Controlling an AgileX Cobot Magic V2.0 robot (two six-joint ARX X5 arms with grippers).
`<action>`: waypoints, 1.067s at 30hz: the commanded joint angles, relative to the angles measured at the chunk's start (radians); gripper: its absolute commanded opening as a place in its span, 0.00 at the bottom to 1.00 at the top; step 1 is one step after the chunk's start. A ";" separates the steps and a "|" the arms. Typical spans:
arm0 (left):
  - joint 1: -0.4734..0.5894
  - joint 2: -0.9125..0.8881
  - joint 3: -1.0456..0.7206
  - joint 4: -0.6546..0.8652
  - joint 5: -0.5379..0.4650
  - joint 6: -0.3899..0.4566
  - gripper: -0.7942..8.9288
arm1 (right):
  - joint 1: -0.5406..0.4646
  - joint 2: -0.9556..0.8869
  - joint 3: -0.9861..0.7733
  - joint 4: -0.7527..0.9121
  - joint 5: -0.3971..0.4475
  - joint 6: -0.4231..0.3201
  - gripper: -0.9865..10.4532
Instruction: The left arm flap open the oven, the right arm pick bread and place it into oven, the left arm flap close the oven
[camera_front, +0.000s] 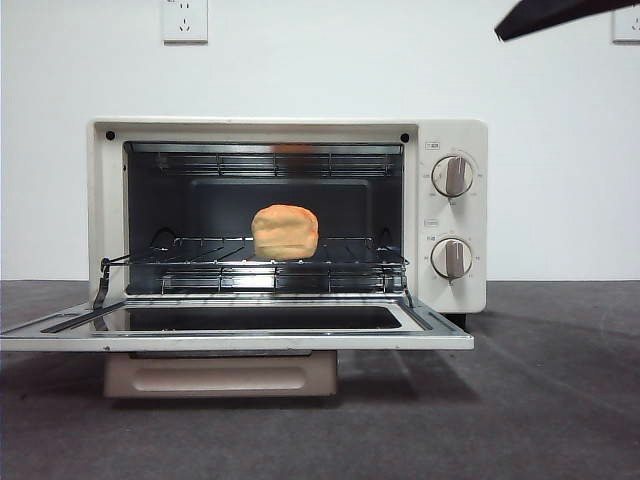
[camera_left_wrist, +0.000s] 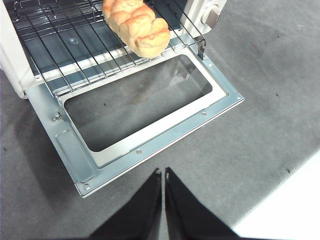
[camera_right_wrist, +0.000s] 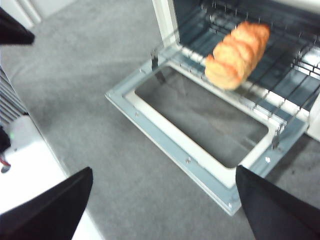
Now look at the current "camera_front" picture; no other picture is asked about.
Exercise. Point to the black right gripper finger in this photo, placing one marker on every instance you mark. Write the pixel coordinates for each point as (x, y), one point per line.
(545, 15)

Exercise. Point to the cream Toshiba toaster oven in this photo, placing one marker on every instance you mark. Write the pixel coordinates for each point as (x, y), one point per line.
(452, 132)

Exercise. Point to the white wall socket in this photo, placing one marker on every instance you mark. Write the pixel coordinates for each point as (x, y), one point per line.
(629, 25)
(184, 22)

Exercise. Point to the orange-brown bread loaf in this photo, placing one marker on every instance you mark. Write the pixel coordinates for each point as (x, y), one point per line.
(285, 232)

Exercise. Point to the large-dial oven knob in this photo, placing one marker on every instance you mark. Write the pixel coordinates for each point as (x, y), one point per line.
(452, 176)

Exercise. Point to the small-dial oven knob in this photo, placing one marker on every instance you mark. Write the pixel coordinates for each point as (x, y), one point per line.
(451, 258)

